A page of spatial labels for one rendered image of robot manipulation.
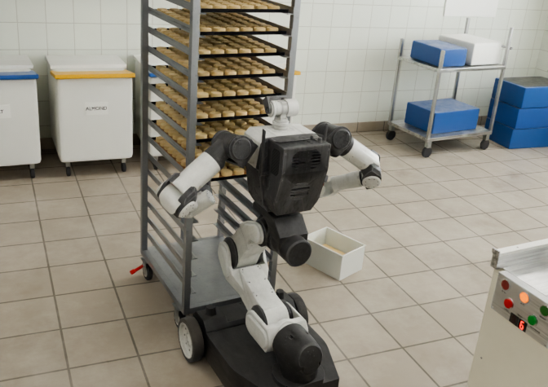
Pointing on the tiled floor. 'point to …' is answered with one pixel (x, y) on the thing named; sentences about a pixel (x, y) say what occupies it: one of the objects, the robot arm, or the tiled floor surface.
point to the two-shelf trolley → (452, 98)
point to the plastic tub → (335, 253)
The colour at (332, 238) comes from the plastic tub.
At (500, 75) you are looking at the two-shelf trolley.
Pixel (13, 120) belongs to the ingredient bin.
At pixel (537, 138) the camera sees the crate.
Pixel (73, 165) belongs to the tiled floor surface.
